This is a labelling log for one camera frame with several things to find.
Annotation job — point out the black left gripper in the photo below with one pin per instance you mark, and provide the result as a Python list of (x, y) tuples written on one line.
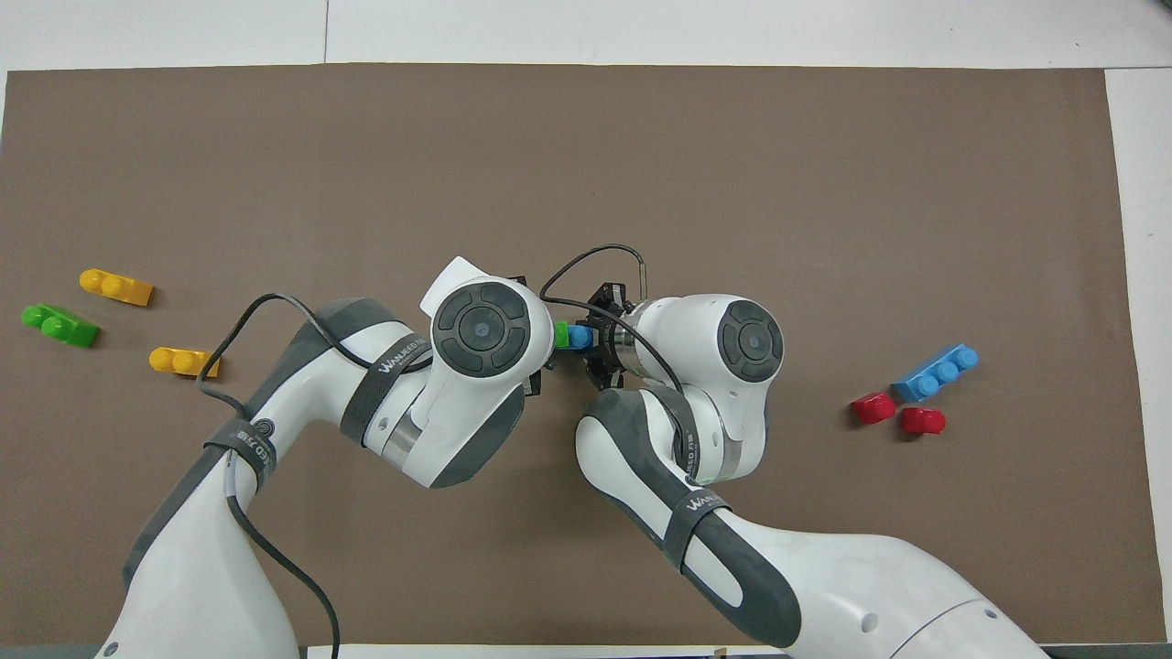
[(538, 375)]

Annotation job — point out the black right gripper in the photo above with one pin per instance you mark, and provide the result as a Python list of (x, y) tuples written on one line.
[(608, 302)]

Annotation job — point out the blue three-stud block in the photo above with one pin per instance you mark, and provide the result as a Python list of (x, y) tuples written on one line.
[(934, 373), (580, 337)]

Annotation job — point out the green two-stud block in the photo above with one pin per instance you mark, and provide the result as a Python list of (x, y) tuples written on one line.
[(69, 328), (560, 335)]

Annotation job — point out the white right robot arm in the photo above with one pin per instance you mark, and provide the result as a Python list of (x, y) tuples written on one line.
[(824, 586)]

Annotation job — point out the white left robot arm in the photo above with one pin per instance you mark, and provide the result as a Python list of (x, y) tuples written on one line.
[(201, 567)]

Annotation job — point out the red one-stud block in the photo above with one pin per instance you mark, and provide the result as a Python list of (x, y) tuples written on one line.
[(874, 408), (923, 421)]

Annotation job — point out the yellow two-stud block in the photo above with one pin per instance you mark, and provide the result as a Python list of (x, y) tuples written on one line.
[(116, 287), (183, 362)]

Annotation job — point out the brown table mat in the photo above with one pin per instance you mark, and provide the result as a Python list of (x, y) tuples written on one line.
[(586, 146)]

